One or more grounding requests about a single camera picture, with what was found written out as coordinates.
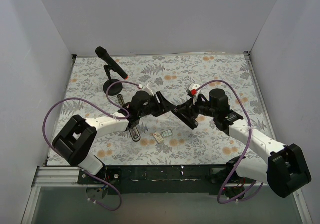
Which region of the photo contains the staple strips pack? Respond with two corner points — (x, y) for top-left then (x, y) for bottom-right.
(161, 129), (173, 138)

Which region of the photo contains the staple box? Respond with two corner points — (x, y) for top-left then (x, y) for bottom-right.
(153, 132), (164, 143)

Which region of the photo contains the grey black stapler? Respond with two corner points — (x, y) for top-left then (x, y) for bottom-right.
(116, 94), (142, 142)

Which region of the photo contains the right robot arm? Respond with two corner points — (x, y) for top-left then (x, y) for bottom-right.
(173, 89), (312, 198)

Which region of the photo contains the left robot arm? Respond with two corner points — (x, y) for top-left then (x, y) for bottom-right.
(52, 91), (176, 184)

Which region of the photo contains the floral patterned table mat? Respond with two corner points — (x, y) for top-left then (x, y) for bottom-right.
(55, 53), (274, 165)

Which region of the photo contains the black microphone stand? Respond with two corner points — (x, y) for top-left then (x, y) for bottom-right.
(103, 64), (123, 96)

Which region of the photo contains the black microphone orange tip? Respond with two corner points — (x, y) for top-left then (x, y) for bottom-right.
(95, 46), (129, 79)

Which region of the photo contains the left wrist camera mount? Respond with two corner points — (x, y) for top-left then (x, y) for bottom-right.
(142, 82), (155, 96)

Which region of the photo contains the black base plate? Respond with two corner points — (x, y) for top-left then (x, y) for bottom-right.
(76, 165), (256, 197)

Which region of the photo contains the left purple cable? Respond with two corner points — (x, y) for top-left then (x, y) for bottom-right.
(42, 81), (145, 211)

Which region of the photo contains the aluminium frame rail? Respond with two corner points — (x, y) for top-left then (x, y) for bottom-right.
(32, 165), (301, 187)

